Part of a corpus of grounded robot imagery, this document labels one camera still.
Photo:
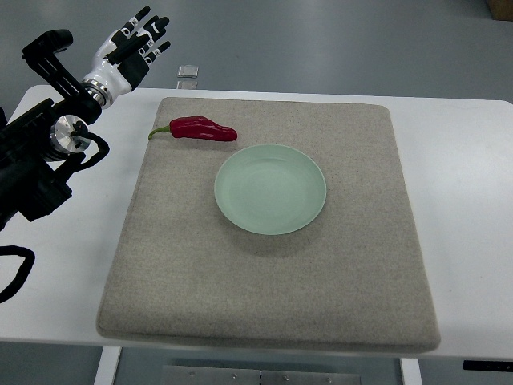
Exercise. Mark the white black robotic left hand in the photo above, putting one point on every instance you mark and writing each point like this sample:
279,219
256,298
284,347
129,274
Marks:
124,59

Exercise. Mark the red pepper with green stem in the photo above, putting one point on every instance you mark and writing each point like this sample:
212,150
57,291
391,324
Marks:
197,127

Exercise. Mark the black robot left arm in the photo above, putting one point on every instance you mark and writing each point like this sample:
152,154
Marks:
45,146

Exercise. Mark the silver floor socket plate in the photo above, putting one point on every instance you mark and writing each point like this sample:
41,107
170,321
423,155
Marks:
188,71

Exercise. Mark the light green round plate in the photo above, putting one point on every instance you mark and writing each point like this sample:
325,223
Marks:
270,189

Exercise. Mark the white left table leg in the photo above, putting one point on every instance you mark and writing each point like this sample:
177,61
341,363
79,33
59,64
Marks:
108,365

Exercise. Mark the white table leg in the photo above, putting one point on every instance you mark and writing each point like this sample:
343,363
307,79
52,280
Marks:
108,365
411,374

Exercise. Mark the grey metal table crossbar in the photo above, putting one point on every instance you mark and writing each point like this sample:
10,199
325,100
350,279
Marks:
214,375

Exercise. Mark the beige felt mat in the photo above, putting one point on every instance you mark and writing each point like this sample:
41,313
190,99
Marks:
297,235

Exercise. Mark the cardboard box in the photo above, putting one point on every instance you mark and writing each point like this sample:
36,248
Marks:
501,10

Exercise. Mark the white right table leg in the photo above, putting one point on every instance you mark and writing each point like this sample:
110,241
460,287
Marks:
411,374

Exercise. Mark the black table control panel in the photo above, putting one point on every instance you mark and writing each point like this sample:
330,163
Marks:
481,365

